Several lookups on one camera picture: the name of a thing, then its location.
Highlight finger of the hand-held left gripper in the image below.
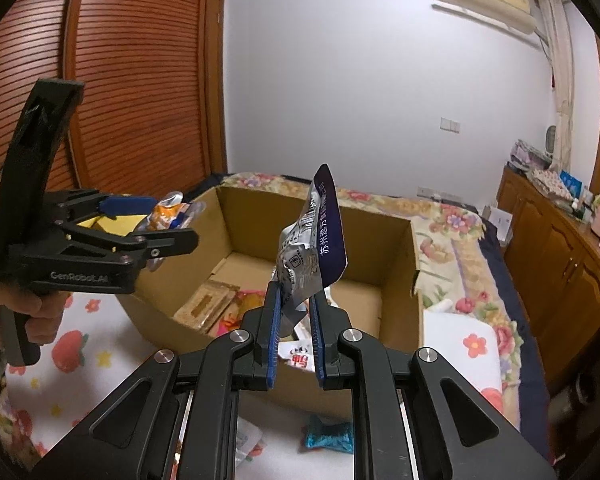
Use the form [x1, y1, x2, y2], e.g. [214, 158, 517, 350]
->
[45, 189, 154, 220]
[62, 226, 200, 262]

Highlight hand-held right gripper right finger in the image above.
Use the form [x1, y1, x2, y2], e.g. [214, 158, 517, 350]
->
[309, 297, 557, 480]

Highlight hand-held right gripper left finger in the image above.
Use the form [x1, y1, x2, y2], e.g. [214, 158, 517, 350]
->
[30, 282, 284, 480]

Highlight long white snack packet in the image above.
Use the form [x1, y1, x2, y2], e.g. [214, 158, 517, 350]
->
[279, 287, 342, 377]

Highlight orange white snack packet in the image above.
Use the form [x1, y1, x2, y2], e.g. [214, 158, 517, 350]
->
[145, 191, 208, 270]

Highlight orange sticks snack packet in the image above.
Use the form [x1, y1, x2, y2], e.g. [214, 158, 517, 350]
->
[215, 289, 267, 337]

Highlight brown biscuit packet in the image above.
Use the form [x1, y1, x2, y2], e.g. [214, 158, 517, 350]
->
[174, 282, 241, 333]

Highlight brown cardboard box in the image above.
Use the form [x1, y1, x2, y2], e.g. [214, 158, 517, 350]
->
[117, 185, 426, 431]

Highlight silver foil snack packet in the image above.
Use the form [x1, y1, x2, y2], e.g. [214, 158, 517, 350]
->
[271, 162, 349, 328]

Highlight person's left hand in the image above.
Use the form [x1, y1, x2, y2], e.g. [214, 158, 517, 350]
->
[0, 284, 72, 357]

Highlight yellow plush pillow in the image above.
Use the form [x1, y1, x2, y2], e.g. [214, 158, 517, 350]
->
[77, 212, 151, 237]

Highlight small blue snack packet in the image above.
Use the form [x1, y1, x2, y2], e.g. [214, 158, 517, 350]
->
[301, 416, 355, 455]

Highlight strawberry print bed sheet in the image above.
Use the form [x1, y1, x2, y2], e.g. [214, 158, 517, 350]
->
[0, 290, 506, 480]

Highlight brown slatted wooden wardrobe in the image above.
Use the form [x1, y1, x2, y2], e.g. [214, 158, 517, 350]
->
[0, 0, 229, 222]

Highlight dark blue bed sheet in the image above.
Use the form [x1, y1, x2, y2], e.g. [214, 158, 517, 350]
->
[480, 210, 571, 441]

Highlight white paper bag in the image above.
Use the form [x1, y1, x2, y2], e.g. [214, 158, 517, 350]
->
[482, 205, 514, 246]

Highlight wooden sideboard cabinet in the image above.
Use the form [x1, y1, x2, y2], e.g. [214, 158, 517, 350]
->
[495, 165, 600, 396]

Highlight grey trash bin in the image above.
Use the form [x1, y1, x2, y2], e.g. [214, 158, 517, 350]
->
[545, 375, 600, 441]

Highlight floral patterned box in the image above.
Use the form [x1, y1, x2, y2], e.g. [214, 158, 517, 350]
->
[527, 167, 571, 196]

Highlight purple wrapped packs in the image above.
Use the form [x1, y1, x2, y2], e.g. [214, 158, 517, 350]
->
[507, 139, 551, 169]

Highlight small blue box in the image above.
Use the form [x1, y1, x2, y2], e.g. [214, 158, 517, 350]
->
[560, 171, 586, 199]

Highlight small white round fan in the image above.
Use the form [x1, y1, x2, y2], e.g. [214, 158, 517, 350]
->
[542, 125, 561, 159]

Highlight floral beige curtain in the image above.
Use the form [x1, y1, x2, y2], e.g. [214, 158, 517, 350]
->
[535, 0, 574, 176]

